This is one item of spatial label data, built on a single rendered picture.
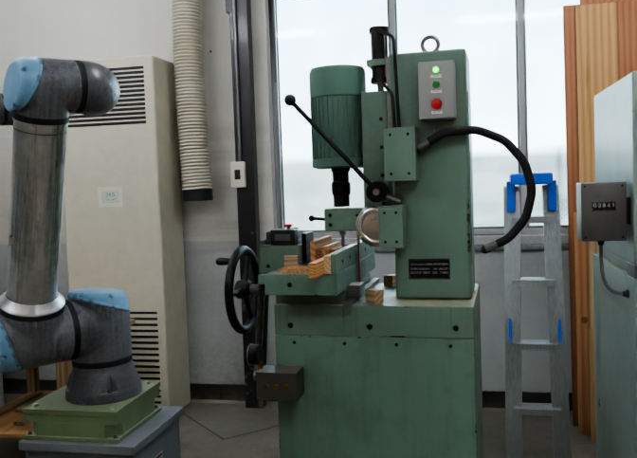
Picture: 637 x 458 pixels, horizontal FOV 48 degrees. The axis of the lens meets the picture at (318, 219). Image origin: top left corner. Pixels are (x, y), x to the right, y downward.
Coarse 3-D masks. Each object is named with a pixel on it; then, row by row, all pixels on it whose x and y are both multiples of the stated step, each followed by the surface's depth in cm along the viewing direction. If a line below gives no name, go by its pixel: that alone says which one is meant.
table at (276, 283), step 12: (300, 264) 225; (360, 264) 231; (372, 264) 250; (264, 276) 203; (276, 276) 203; (288, 276) 202; (300, 276) 201; (324, 276) 199; (336, 276) 198; (348, 276) 213; (360, 276) 231; (276, 288) 203; (288, 288) 202; (300, 288) 201; (312, 288) 200; (324, 288) 199; (336, 288) 198
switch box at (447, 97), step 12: (420, 72) 201; (432, 72) 200; (444, 72) 199; (420, 84) 201; (444, 84) 200; (420, 96) 202; (432, 96) 201; (444, 96) 200; (420, 108) 202; (432, 108) 201; (444, 108) 200
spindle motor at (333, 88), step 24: (312, 72) 220; (336, 72) 216; (360, 72) 219; (312, 96) 221; (336, 96) 217; (360, 96) 220; (336, 120) 217; (360, 120) 219; (312, 144) 224; (336, 144) 218; (360, 144) 220; (336, 168) 221
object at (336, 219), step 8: (336, 208) 229; (344, 208) 226; (352, 208) 224; (360, 208) 222; (328, 216) 224; (336, 216) 224; (344, 216) 223; (352, 216) 222; (328, 224) 225; (336, 224) 224; (344, 224) 223; (352, 224) 223; (344, 232) 226
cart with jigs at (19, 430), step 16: (32, 368) 350; (64, 368) 285; (32, 384) 350; (64, 384) 286; (16, 400) 331; (32, 400) 330; (0, 416) 314; (16, 416) 313; (0, 432) 293; (16, 432) 292
